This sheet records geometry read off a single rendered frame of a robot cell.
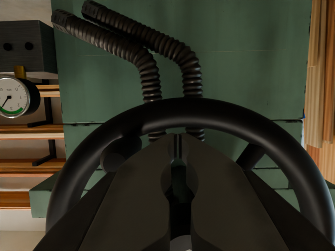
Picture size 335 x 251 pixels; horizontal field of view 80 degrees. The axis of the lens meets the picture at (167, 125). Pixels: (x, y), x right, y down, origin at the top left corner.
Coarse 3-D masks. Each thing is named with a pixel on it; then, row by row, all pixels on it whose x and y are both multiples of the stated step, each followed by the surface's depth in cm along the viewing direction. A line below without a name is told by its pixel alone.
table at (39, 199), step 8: (56, 176) 46; (40, 184) 42; (48, 184) 42; (288, 184) 40; (328, 184) 39; (32, 192) 40; (40, 192) 39; (48, 192) 39; (280, 192) 38; (288, 192) 38; (32, 200) 40; (40, 200) 40; (48, 200) 40; (288, 200) 38; (296, 200) 38; (32, 208) 40; (40, 208) 40; (296, 208) 38; (32, 216) 40; (40, 216) 40
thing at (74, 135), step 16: (64, 128) 37; (80, 128) 37; (176, 128) 37; (288, 128) 36; (144, 144) 37; (208, 144) 37; (224, 144) 37; (240, 144) 37; (176, 160) 38; (272, 160) 37
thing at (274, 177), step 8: (256, 168) 37; (264, 168) 37; (272, 168) 37; (96, 176) 39; (264, 176) 37; (272, 176) 37; (280, 176) 37; (88, 184) 39; (272, 184) 38; (280, 184) 38
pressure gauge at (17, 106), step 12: (24, 72) 33; (0, 84) 30; (12, 84) 30; (24, 84) 30; (0, 96) 31; (12, 96) 31; (24, 96) 31; (36, 96) 32; (12, 108) 31; (24, 108) 31; (36, 108) 33
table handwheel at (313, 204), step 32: (96, 128) 19; (128, 128) 18; (160, 128) 18; (224, 128) 18; (256, 128) 17; (96, 160) 19; (256, 160) 18; (288, 160) 18; (64, 192) 19; (320, 192) 18; (320, 224) 19
